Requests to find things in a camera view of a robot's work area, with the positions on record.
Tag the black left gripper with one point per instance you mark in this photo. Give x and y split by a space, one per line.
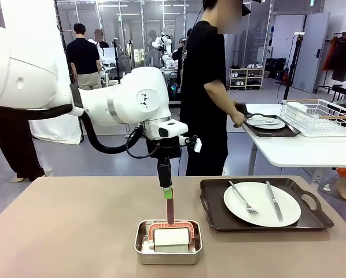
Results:
164 150

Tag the dark brown serving tray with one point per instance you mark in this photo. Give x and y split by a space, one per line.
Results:
277 132
213 214

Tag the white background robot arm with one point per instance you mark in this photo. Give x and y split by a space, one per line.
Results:
164 43

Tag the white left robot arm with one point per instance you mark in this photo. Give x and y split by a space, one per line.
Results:
31 78

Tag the person's right forearm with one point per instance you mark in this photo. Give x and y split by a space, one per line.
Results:
219 98

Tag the person's right hand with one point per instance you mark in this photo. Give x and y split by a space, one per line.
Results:
238 119

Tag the small white sensor box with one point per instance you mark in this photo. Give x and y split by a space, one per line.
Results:
198 145

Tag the silver fork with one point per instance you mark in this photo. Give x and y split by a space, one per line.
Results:
239 193
262 120

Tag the rectangular steel tray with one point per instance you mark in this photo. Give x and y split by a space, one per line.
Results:
167 259

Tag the white round plate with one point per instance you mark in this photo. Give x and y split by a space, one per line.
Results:
262 202
265 127

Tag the person in black t-shirt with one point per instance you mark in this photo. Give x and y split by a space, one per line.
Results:
199 72

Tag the silver table knife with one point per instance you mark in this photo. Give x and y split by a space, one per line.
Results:
265 124
277 212

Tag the background person with glasses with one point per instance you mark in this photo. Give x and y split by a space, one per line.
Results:
179 58

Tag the wooden shoe rack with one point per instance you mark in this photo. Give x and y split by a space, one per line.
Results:
246 69

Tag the white side table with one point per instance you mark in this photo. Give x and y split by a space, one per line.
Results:
306 150

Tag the background person in black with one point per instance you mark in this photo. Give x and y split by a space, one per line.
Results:
103 44

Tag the man in khaki trousers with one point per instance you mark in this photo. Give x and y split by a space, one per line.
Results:
83 55

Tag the black bag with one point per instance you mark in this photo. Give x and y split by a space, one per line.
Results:
275 68

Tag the person in black trousers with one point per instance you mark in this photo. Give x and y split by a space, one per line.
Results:
11 139

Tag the black tripod light stand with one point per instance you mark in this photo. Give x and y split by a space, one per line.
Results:
294 63

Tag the black clothes rack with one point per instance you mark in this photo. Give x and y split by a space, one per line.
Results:
335 88

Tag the orange hanging garment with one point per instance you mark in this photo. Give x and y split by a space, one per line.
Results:
330 55

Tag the black hanging garment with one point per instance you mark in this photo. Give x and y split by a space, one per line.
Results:
343 60

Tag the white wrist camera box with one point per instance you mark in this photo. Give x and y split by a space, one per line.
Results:
173 128

